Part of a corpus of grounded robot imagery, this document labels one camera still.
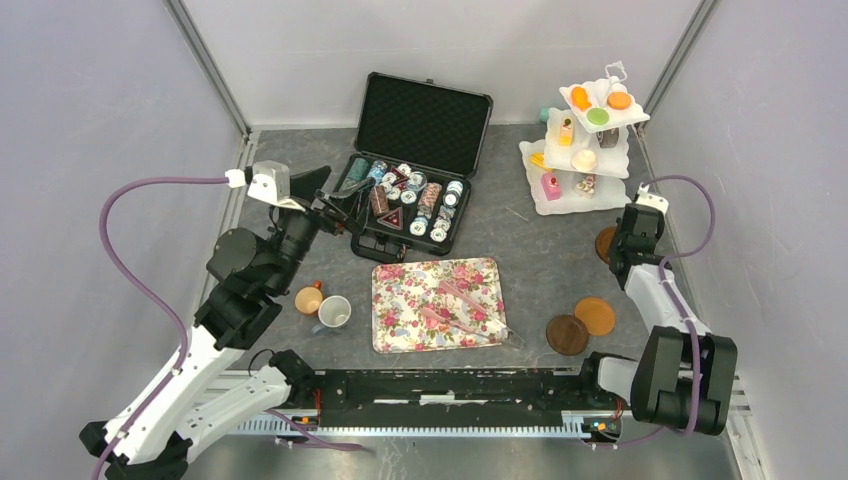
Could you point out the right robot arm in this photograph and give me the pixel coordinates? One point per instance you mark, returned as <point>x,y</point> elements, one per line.
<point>684,377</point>

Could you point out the white three-tier cake stand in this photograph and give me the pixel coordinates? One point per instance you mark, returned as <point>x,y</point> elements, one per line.
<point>613,164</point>

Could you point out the orange mug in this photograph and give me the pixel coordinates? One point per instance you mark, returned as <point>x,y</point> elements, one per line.
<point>308,300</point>

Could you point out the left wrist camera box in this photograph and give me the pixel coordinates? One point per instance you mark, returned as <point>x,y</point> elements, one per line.
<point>270,184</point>

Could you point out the dark brown wooden coaster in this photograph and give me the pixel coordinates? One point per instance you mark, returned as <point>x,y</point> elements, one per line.
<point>567,335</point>

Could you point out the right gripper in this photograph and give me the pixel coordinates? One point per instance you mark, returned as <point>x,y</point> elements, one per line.
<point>617,221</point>

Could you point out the grey white mug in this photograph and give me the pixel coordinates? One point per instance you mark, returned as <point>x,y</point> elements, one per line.
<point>333,314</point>

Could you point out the orange pastry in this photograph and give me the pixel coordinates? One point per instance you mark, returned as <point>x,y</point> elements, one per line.
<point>580,98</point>

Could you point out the light orange wooden coaster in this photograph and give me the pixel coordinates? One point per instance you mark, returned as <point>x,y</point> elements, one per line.
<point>596,314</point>

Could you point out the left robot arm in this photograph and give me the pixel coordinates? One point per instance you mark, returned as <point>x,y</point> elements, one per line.
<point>166,427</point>

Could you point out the red triangle dealer button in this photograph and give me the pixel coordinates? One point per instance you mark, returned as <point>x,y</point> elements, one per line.
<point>393,220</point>

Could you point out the yellow round biscuit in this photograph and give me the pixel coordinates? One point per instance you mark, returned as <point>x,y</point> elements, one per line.
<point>619,100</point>

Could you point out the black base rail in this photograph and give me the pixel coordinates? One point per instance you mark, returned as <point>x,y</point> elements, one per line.
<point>441,398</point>

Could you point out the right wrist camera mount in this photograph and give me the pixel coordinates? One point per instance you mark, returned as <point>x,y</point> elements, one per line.
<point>645,197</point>

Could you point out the yellow cake with green fruit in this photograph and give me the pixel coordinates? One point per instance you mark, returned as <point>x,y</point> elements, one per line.
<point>566,132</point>

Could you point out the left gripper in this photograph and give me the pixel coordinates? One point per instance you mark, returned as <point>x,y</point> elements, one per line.
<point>349,203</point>

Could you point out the green round macaron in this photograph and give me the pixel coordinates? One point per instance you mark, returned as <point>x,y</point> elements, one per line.
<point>597,116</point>

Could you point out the cream round pudding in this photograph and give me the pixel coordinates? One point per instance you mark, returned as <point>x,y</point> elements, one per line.
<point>584,161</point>

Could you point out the pink-handled metal tongs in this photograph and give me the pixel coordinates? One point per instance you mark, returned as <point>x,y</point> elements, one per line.
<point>462,312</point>

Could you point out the black poker chip case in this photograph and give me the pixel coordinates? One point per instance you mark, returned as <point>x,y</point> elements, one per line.
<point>422,144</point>

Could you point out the floral serving tray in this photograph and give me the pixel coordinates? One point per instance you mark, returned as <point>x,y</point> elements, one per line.
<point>400,290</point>

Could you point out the yellow kiwi cake slice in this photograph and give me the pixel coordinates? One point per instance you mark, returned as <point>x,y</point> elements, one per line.
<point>538,159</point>

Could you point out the chocolate cake slice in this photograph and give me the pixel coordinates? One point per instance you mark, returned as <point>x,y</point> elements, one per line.
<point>608,139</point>

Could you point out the pink strawberry cake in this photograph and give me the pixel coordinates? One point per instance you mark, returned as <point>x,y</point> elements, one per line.
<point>550,186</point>

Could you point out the medium brown wooden coaster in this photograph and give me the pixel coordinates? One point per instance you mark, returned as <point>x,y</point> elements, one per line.
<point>603,242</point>

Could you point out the sprinkled strawberry cake slice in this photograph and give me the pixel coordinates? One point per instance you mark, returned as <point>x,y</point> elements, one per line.
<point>586,187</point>

